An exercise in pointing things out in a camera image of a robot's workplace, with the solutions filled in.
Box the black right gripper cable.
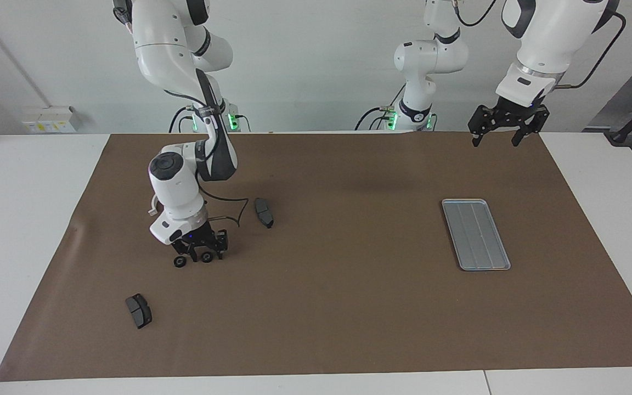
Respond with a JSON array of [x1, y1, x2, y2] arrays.
[[198, 165, 250, 227]]

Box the black left base cable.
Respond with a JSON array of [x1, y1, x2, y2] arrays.
[[355, 106, 404, 131]]

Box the black right base cable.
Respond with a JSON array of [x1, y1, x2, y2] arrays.
[[169, 107, 191, 133]]

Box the long dark grey brake pad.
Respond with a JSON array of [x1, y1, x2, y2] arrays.
[[254, 197, 275, 229]]

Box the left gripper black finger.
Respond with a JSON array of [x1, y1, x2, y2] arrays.
[[511, 105, 550, 147], [468, 104, 500, 148]]

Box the white wall socket box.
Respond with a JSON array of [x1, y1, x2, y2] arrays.
[[21, 106, 83, 134]]

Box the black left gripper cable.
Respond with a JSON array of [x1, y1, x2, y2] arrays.
[[555, 11, 627, 90]]

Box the black base cable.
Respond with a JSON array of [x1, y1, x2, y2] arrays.
[[169, 107, 191, 133], [355, 106, 404, 131]]

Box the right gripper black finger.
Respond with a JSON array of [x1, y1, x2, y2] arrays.
[[171, 243, 196, 263], [206, 229, 229, 261]]

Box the brown table mat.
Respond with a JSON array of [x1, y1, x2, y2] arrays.
[[0, 131, 632, 382]]

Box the short dark grey brake pad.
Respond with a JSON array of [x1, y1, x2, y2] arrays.
[[125, 294, 153, 330]]

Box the silver metal tray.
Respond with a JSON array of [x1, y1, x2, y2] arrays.
[[441, 199, 512, 272]]

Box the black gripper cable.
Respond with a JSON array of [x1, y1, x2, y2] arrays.
[[555, 11, 627, 90], [198, 165, 250, 227]]

